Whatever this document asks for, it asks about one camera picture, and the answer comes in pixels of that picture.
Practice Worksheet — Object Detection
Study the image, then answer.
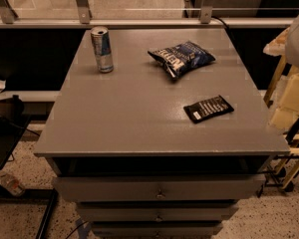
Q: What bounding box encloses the black cable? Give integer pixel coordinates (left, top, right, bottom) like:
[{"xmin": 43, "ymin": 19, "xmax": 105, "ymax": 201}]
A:
[{"xmin": 211, "ymin": 15, "xmax": 231, "ymax": 32}]

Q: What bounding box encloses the black rxbar chocolate bar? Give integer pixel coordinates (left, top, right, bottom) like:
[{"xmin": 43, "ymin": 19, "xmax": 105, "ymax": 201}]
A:
[{"xmin": 183, "ymin": 96, "xmax": 234, "ymax": 123}]

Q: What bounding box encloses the blue chips bag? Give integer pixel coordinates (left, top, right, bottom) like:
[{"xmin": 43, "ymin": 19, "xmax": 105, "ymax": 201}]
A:
[{"xmin": 148, "ymin": 41, "xmax": 215, "ymax": 80}]

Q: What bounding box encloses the metal glass railing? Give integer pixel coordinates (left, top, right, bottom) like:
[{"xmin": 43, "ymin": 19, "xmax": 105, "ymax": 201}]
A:
[{"xmin": 0, "ymin": 0, "xmax": 299, "ymax": 29}]

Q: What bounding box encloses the clear plastic bottle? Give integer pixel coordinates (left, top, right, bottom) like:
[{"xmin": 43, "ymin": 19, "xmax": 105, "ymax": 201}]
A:
[{"xmin": 0, "ymin": 173, "xmax": 25, "ymax": 197}]

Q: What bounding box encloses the grey drawer cabinet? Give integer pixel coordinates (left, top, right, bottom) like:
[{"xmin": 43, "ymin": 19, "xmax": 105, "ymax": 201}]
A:
[{"xmin": 33, "ymin": 28, "xmax": 291, "ymax": 239}]

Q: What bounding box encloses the top grey drawer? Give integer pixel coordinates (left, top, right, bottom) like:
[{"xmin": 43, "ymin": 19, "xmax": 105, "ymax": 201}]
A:
[{"xmin": 53, "ymin": 174, "xmax": 265, "ymax": 202}]

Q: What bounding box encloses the bottom grey drawer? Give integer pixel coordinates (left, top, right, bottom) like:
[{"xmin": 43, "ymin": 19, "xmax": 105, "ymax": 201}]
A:
[{"xmin": 91, "ymin": 221, "xmax": 222, "ymax": 237}]

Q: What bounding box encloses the grey drawer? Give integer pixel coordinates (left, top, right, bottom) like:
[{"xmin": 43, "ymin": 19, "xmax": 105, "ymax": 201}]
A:
[
  {"xmin": 77, "ymin": 204, "xmax": 238, "ymax": 222},
  {"xmin": 53, "ymin": 174, "xmax": 265, "ymax": 202},
  {"xmin": 91, "ymin": 221, "xmax": 222, "ymax": 237}
]

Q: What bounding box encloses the black side table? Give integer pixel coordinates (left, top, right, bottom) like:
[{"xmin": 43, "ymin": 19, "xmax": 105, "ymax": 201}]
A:
[{"xmin": 0, "ymin": 95, "xmax": 30, "ymax": 170}]

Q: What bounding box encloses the middle grey drawer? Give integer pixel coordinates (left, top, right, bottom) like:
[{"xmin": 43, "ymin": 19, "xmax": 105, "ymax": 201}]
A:
[{"xmin": 77, "ymin": 204, "xmax": 238, "ymax": 222}]

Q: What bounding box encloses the silver blue drink can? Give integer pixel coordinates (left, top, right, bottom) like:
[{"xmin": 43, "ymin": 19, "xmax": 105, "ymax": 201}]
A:
[{"xmin": 91, "ymin": 26, "xmax": 114, "ymax": 73}]

